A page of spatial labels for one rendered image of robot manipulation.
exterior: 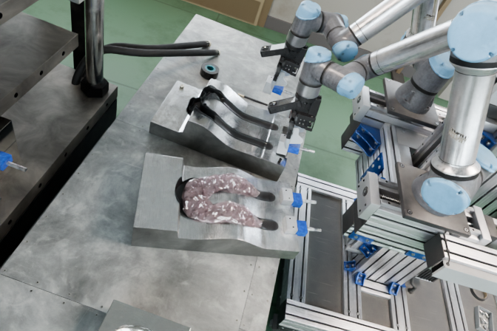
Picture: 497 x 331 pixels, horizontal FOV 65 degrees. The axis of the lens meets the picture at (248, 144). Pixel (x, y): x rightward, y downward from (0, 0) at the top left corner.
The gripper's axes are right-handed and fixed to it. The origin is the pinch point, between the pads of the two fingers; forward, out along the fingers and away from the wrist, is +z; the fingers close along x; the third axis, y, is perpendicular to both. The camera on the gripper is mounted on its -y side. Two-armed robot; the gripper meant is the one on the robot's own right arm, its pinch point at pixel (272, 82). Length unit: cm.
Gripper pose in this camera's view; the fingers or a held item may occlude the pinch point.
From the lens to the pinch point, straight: 159.1
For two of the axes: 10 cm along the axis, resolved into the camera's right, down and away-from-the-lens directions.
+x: 2.4, -6.7, 7.0
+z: -2.7, 6.5, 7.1
